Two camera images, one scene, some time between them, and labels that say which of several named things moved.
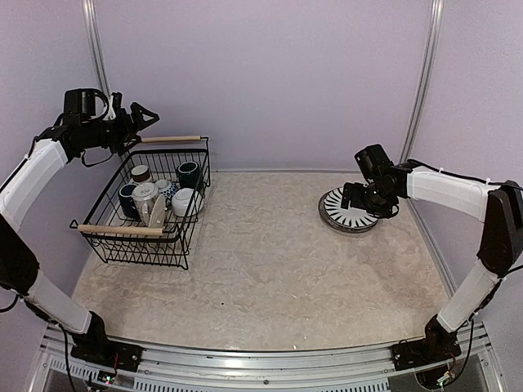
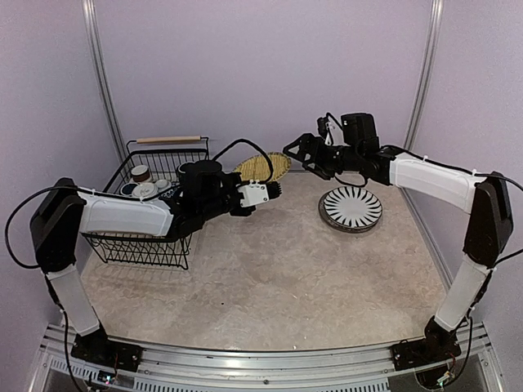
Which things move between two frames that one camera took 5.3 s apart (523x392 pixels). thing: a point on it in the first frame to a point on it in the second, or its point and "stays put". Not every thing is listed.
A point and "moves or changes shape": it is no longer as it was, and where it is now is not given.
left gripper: (128, 130) to (243, 214)
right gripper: (383, 210) to (307, 140)
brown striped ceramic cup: (140, 173) stays put
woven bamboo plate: (158, 216) moves or changes shape
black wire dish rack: (146, 210) stays put
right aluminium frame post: (435, 38) stays put
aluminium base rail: (59, 367) stays put
